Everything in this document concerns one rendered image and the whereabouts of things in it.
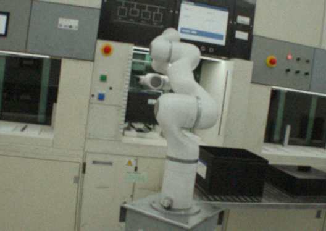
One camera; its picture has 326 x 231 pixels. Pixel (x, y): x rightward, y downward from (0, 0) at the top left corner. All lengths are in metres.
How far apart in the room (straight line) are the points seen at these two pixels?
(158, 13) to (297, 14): 0.88
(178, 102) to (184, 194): 0.33
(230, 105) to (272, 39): 0.49
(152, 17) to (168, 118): 0.88
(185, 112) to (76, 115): 0.84
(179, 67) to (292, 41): 1.06
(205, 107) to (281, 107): 1.58
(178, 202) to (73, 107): 0.88
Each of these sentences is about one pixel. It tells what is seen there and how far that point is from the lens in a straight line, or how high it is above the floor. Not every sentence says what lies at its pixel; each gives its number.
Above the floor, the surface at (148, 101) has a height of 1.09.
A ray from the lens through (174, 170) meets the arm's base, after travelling 1.34.
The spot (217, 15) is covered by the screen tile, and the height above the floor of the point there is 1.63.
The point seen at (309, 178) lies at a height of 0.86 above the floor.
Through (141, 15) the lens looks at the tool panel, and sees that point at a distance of 2.04.
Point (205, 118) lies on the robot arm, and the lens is 1.33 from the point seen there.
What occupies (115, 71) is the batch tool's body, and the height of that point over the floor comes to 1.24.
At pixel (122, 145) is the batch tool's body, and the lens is 2.05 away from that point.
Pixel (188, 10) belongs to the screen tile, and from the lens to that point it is 2.11.
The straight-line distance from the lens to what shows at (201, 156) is 1.76.
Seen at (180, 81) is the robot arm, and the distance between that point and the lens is 1.44.
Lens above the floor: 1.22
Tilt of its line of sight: 5 degrees down
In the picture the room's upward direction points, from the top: 7 degrees clockwise
